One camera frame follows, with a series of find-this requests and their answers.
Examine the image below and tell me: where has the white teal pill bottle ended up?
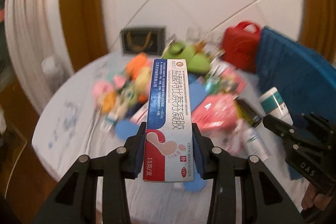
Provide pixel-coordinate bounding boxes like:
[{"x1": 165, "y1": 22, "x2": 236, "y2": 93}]
[{"x1": 259, "y1": 87, "x2": 293, "y2": 125}]

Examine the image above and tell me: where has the blue white ointment box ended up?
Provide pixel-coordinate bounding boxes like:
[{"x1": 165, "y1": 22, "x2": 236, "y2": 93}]
[{"x1": 143, "y1": 59, "x2": 194, "y2": 182}]

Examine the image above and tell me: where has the blue plastic crate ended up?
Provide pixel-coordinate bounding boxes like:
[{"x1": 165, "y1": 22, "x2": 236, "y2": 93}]
[{"x1": 255, "y1": 25, "x2": 336, "y2": 181}]

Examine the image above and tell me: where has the pink tissue pack far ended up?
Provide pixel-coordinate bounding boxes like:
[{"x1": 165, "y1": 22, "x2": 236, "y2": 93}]
[{"x1": 191, "y1": 93, "x2": 238, "y2": 132}]

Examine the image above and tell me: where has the pink pig plush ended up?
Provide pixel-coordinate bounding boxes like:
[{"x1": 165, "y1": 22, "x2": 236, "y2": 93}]
[{"x1": 92, "y1": 80, "x2": 113, "y2": 105}]

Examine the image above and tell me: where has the green frog plush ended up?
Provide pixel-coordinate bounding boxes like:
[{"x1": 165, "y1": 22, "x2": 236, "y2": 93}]
[{"x1": 162, "y1": 40, "x2": 211, "y2": 76}]

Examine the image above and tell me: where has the orange plush toy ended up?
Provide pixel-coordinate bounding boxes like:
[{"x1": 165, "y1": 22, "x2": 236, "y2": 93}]
[{"x1": 125, "y1": 52, "x2": 148, "y2": 80}]

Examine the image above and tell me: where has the white curtain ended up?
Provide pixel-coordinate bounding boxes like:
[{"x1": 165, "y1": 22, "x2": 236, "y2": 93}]
[{"x1": 5, "y1": 0, "x2": 74, "y2": 114}]

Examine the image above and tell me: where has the black gift box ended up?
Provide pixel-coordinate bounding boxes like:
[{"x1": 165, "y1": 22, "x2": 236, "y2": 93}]
[{"x1": 120, "y1": 26, "x2": 166, "y2": 56}]

